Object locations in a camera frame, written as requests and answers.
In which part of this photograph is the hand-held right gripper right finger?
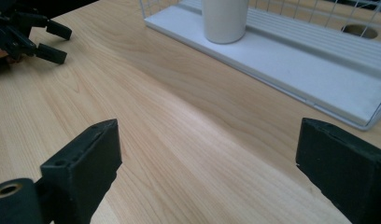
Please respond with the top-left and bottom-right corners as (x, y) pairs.
(295, 117), (381, 224)

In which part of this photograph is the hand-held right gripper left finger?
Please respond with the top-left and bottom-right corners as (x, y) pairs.
(38, 118), (123, 224)

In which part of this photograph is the white wire shelf rack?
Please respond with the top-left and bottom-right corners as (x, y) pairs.
(137, 0), (381, 132)

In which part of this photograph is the white cup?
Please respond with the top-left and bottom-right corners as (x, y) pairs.
(201, 0), (250, 45)

